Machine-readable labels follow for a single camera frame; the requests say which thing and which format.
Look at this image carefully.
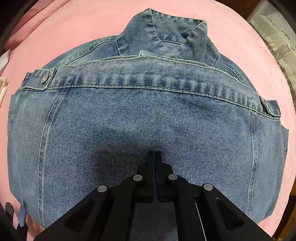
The blue denim jacket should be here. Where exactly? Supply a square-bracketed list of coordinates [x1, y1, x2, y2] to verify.
[8, 9, 288, 240]

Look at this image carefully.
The pink bed sheet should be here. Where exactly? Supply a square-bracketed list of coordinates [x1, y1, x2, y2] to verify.
[1, 1, 295, 235]

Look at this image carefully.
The white printed pillow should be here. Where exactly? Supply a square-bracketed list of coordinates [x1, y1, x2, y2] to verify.
[0, 50, 10, 106]

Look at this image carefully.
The beige patterned curtain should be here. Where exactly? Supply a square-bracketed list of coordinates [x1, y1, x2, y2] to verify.
[247, 11, 296, 86]

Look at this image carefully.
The folded pink quilt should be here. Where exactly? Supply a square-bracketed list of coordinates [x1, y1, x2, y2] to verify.
[3, 0, 53, 50]

